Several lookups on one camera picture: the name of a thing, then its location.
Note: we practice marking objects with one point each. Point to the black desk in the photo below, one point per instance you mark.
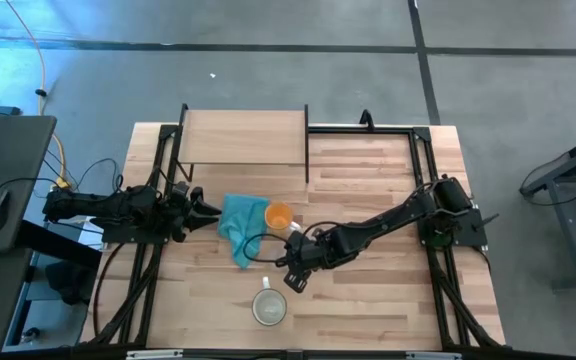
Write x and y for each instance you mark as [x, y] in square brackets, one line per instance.
[8, 150]

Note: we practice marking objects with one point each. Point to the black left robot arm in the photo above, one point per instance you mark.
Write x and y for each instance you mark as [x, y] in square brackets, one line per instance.
[93, 205]

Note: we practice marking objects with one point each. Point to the small yellow mug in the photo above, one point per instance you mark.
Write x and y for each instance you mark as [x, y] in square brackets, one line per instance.
[278, 215]

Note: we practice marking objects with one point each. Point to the wooden shelf with black legs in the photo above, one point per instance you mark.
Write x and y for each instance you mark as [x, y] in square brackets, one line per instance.
[243, 137]

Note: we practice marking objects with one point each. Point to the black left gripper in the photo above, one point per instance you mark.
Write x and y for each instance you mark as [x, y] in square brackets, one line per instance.
[183, 210]

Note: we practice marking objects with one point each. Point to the black metal table frame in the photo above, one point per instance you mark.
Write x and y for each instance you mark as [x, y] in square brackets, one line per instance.
[420, 165]

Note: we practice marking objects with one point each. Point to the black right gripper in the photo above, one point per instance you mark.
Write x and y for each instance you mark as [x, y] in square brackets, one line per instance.
[303, 252]

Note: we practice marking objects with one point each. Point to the large yellow mug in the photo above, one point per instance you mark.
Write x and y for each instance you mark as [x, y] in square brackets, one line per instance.
[269, 307]

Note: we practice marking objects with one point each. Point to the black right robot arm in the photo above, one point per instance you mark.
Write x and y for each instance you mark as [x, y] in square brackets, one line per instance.
[393, 215]

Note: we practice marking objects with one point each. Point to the dark side table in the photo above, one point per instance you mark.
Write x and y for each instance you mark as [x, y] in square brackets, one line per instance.
[568, 172]

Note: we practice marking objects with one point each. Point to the silver metal bracket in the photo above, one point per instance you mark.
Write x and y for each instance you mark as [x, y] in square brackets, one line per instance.
[433, 356]
[153, 355]

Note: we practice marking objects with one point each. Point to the black bag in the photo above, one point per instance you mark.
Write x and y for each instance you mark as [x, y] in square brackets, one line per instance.
[70, 282]

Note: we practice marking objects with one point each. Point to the black camera bracket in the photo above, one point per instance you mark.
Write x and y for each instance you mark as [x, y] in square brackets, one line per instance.
[366, 119]

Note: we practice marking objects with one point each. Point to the teal cloth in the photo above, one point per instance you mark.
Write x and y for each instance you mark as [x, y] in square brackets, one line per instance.
[240, 220]

